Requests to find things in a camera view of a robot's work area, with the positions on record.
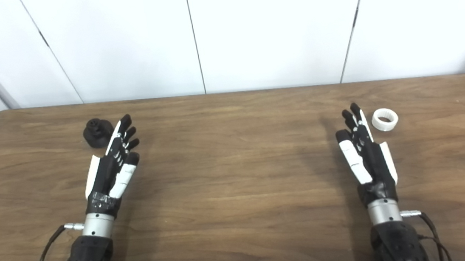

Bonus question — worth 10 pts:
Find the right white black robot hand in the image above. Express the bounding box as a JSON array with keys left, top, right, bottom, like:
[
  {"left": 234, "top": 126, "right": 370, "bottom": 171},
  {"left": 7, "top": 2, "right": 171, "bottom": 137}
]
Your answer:
[{"left": 333, "top": 99, "right": 401, "bottom": 210}]

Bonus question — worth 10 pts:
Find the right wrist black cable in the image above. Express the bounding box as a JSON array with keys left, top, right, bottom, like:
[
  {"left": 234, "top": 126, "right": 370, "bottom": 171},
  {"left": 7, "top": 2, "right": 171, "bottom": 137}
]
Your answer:
[{"left": 400, "top": 207, "right": 452, "bottom": 261}]

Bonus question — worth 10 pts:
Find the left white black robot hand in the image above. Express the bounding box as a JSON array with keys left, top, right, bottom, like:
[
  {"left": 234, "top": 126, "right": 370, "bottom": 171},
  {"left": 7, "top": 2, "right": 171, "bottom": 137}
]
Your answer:
[{"left": 77, "top": 113, "right": 147, "bottom": 222}]

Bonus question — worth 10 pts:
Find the round black plastic part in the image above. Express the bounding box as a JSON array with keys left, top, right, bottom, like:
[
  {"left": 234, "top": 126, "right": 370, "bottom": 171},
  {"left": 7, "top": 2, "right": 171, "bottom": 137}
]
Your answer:
[{"left": 82, "top": 116, "right": 116, "bottom": 150}]

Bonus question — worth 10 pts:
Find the white plastic ring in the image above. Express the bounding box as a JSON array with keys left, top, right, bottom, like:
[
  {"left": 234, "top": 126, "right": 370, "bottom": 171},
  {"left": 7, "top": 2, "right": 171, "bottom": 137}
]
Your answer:
[{"left": 370, "top": 107, "right": 400, "bottom": 133}]

